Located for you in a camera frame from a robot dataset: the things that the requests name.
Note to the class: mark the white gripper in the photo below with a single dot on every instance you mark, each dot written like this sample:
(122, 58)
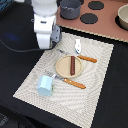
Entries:
(48, 33)

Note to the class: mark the large grey pot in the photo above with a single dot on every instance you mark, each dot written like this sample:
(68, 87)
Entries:
(70, 9)

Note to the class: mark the brown grilled sausage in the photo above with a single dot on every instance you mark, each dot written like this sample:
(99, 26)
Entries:
(72, 65)

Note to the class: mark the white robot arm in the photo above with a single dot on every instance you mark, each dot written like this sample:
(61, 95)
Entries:
(44, 8)

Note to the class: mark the round wooden plate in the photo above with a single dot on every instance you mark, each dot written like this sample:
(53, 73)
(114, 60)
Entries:
(63, 67)

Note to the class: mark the black stove burner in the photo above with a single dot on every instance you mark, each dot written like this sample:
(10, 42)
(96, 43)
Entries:
(96, 5)
(89, 18)

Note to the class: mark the pink toy stove top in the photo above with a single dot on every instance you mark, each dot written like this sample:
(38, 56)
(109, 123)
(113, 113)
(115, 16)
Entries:
(105, 26)

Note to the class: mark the beige bowl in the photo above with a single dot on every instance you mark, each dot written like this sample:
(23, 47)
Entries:
(123, 16)

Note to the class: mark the beige woven placemat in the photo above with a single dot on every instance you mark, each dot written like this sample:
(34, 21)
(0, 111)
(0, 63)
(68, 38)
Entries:
(70, 103)

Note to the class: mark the wooden handled fork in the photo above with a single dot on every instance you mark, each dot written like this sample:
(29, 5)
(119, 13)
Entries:
(66, 80)

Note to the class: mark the wooden handled knife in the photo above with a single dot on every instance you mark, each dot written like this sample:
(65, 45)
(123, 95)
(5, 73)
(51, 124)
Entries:
(79, 56)

